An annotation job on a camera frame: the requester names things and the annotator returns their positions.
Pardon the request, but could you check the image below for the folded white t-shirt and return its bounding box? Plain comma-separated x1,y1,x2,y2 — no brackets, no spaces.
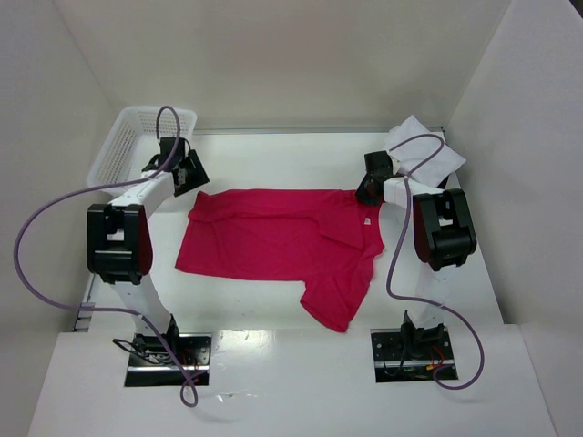
384,116,466,188

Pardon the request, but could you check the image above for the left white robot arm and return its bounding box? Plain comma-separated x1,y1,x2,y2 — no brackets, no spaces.
87,137,210,365

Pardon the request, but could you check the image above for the white plastic basket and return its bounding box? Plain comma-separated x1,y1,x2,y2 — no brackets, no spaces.
87,106,198,187

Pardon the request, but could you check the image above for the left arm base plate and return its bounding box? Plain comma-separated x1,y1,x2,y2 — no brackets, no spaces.
114,333,212,388

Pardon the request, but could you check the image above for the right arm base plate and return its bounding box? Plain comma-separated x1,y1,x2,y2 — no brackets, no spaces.
371,329,458,383

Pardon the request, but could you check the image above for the red t-shirt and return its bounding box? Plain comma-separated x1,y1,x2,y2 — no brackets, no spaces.
175,189,384,332

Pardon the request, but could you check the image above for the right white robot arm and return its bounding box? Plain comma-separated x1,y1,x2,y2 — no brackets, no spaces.
355,151,485,361

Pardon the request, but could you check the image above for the folded black t-shirt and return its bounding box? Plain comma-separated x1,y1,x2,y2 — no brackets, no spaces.
437,176,449,189

